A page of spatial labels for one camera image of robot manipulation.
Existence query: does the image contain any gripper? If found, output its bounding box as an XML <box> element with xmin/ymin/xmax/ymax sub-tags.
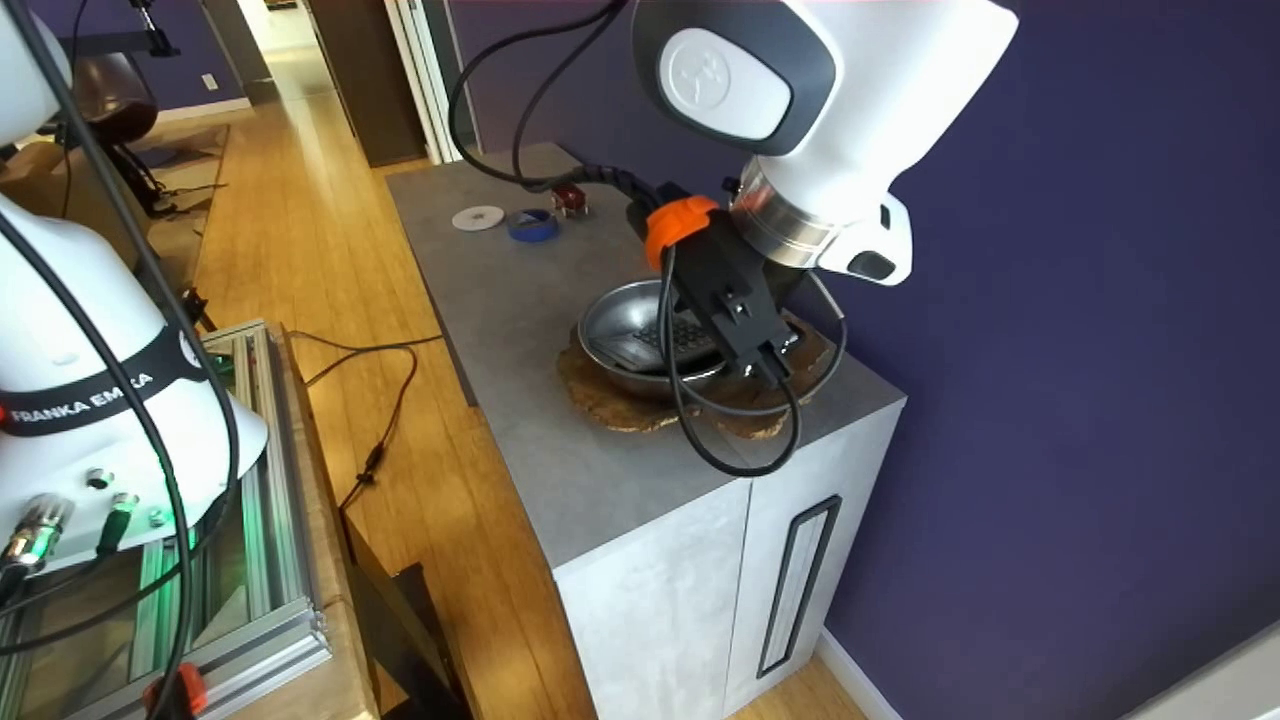
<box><xmin>666</xmin><ymin>220</ymin><xmax>804</xmax><ymax>390</ymax></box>

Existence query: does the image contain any metal bowl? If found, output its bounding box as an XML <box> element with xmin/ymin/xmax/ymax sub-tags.
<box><xmin>577</xmin><ymin>279</ymin><xmax>743</xmax><ymax>402</ymax></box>

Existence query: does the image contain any wooden plate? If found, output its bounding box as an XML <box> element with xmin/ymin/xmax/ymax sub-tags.
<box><xmin>556</xmin><ymin>308</ymin><xmax>842</xmax><ymax>440</ymax></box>

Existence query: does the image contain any grey cabinet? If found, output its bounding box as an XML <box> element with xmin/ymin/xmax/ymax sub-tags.
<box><xmin>385</xmin><ymin>142</ymin><xmax>908</xmax><ymax>720</ymax></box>

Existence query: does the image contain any blue tape roll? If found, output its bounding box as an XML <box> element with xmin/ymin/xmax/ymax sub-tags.
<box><xmin>505</xmin><ymin>207</ymin><xmax>560</xmax><ymax>244</ymax></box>

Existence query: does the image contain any black flat panel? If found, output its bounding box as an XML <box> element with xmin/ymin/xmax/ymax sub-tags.
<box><xmin>343</xmin><ymin>512</ymin><xmax>473</xmax><ymax>720</ymax></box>

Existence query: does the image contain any dark wooden door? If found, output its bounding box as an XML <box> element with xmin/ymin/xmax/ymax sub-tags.
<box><xmin>304</xmin><ymin>0</ymin><xmax>428</xmax><ymax>169</ymax></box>

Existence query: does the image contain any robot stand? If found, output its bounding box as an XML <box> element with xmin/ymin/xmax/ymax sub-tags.
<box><xmin>0</xmin><ymin>320</ymin><xmax>381</xmax><ymax>720</ymax></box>

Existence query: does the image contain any orange clamp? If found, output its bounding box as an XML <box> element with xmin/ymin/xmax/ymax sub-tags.
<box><xmin>142</xmin><ymin>661</ymin><xmax>209</xmax><ymax>717</ymax></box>

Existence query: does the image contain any dark brown chair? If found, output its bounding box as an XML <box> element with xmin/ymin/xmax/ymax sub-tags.
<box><xmin>58</xmin><ymin>50</ymin><xmax>201</xmax><ymax>219</ymax></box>

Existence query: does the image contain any grey cabinet door with handle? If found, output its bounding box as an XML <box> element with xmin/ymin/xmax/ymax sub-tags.
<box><xmin>722</xmin><ymin>404</ymin><xmax>907</xmax><ymax>717</ymax></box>

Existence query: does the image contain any black cabinet door handle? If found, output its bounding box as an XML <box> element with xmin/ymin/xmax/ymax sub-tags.
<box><xmin>756</xmin><ymin>494</ymin><xmax>843</xmax><ymax>680</ymax></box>

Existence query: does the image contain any black cable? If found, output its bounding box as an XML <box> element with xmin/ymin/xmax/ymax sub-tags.
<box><xmin>284</xmin><ymin>328</ymin><xmax>445</xmax><ymax>513</ymax></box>

